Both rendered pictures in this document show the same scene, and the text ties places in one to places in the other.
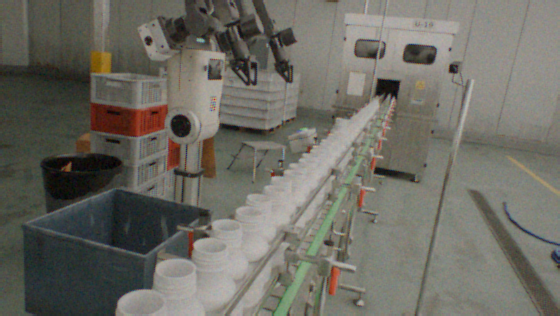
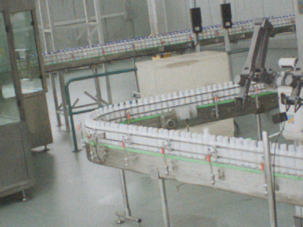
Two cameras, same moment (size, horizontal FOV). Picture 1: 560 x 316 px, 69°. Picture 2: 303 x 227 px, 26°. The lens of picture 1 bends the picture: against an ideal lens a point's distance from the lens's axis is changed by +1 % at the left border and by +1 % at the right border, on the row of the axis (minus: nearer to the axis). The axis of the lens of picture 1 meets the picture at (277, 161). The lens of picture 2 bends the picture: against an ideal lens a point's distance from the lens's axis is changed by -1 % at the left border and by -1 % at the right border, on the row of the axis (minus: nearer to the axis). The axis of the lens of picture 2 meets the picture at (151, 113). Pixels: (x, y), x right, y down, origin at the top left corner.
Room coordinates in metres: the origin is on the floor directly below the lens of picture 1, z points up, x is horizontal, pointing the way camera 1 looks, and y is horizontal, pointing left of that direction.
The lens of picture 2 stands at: (3.57, -3.82, 2.15)
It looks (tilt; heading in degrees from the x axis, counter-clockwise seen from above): 11 degrees down; 126
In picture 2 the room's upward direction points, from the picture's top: 7 degrees counter-clockwise
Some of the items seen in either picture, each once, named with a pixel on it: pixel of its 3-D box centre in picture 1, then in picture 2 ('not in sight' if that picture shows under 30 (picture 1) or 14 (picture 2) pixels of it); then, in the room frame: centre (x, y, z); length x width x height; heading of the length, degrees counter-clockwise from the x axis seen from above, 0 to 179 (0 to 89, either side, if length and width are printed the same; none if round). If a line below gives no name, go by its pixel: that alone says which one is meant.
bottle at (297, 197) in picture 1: (288, 214); (145, 138); (0.73, -0.03, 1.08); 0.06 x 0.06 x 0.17
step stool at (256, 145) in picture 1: (257, 158); not in sight; (4.82, 0.25, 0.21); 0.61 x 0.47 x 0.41; 38
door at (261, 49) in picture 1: (249, 70); not in sight; (11.87, 1.09, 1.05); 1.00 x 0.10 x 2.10; 75
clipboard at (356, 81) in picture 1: (356, 83); not in sight; (5.65, -0.94, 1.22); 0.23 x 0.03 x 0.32; 75
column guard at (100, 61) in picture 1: (100, 74); not in sight; (10.29, 4.63, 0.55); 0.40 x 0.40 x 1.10; 75
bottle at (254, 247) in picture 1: (243, 268); (126, 135); (0.50, 0.03, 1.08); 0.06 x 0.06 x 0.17
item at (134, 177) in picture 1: (131, 166); not in sight; (3.42, 1.26, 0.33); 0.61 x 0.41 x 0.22; 171
